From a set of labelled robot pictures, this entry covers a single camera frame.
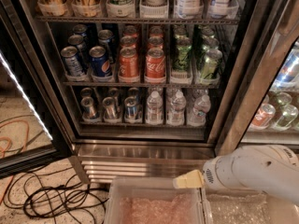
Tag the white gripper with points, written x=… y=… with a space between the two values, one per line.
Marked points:
x=224 y=174

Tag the clear water bottle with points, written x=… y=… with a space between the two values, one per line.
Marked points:
x=154 y=112
x=176 y=109
x=197 y=115

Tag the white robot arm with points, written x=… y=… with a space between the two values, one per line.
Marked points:
x=271 y=169

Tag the stainless fridge bottom grille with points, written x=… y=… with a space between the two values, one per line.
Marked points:
x=101 y=164

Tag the open fridge glass door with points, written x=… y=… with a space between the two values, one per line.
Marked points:
x=25 y=116

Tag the left clear plastic bin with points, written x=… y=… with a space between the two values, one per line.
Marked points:
x=151 y=200

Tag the clear plastic bin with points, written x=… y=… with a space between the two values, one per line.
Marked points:
x=151 y=200
x=246 y=207

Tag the right clear plastic bin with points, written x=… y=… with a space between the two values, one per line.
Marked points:
x=246 y=207

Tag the front slim can middle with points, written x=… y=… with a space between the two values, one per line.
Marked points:
x=111 y=110

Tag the front green soda can left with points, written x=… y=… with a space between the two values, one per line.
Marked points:
x=182 y=55

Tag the front slim can left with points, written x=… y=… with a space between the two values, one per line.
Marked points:
x=89 y=109

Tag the front red Coca-Cola can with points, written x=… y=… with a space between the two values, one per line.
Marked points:
x=155 y=63

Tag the front orange soda can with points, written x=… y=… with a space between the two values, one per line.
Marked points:
x=128 y=62

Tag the front blue Pepsi can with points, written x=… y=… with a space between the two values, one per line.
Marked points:
x=100 y=62

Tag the front silver diet Pepsi can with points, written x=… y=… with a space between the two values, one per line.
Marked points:
x=72 y=61

